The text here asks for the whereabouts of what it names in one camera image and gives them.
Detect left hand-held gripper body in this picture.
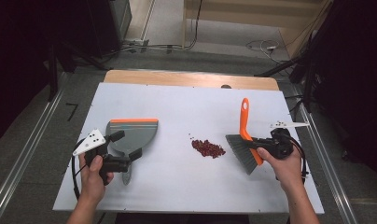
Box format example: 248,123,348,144
72,128,133,187

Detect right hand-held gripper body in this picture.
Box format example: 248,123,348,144
260,120,311,161

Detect orange brush with grey bristles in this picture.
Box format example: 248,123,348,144
225,97,265,175

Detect grey dustpan with orange edge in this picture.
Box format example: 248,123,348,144
105,118,160,187

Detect pile of red beans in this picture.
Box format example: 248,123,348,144
188,133,227,160

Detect person's right hand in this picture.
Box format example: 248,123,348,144
256,147,305,191

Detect person's left hand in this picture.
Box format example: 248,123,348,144
78,153,115,205

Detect white board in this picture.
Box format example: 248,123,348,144
52,81,326,215

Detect black metal stand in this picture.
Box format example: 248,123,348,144
46,40,111,102
254,31,319,114

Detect wooden table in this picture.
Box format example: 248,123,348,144
103,69,280,91

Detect black curtain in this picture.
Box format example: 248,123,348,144
301,0,377,188
0,0,123,147

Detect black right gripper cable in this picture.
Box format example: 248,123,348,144
286,133,310,185

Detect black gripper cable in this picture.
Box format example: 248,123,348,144
70,138,89,202
286,133,310,185

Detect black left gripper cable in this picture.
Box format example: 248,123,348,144
70,138,89,202

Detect aluminium floor rail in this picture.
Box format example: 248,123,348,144
290,87,360,224
0,72,69,224

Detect white floor cable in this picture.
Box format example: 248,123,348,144
245,39,291,63

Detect black hanging cable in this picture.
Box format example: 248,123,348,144
120,0,203,54

